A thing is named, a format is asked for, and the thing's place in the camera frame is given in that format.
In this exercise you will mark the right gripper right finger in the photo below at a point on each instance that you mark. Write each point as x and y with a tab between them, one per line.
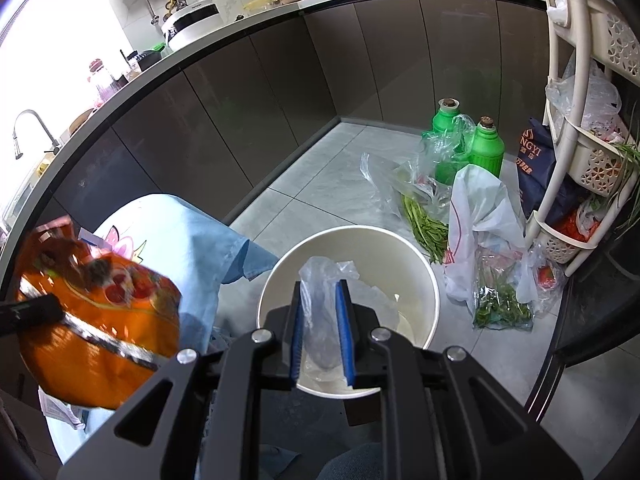
354	324

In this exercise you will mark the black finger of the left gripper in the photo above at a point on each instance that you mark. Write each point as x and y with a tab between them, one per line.
17	317

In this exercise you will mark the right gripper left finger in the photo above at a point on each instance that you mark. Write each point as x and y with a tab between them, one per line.
284	357

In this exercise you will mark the clear plastic bag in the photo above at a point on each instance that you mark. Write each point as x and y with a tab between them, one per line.
318	277

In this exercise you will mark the orange snack bag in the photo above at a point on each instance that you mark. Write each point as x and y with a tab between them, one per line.
120	323

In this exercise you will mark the white round trash bin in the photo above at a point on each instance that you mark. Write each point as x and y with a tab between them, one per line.
384	272

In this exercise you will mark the chrome kitchen faucet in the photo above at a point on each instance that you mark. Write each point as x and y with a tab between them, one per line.
30	122

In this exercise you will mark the dark kitchen base cabinets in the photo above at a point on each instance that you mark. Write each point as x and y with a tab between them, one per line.
219	120

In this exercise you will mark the green beans bunch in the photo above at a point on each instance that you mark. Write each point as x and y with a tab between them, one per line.
431	234

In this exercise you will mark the clear bag of greens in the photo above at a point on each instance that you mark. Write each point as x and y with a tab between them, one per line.
496	305

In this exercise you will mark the white plastic shopping bag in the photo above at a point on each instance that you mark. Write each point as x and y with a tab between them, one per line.
480	215

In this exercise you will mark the green bottle left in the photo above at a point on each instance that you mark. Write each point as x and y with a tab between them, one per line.
446	148

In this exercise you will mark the green bottle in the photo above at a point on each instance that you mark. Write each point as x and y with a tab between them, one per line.
446	148
487	148

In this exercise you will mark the green bottle right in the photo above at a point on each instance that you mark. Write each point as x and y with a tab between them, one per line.
487	148

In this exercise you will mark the navy blue shopping bag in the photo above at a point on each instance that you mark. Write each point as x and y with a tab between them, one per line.
535	163

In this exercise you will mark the glass jar red lid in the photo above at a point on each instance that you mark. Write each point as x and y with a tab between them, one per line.
101	79

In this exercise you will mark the white plastic storage rack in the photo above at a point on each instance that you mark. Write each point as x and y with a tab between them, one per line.
594	184

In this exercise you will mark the white rice cooker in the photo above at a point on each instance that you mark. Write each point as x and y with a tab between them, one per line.
191	23

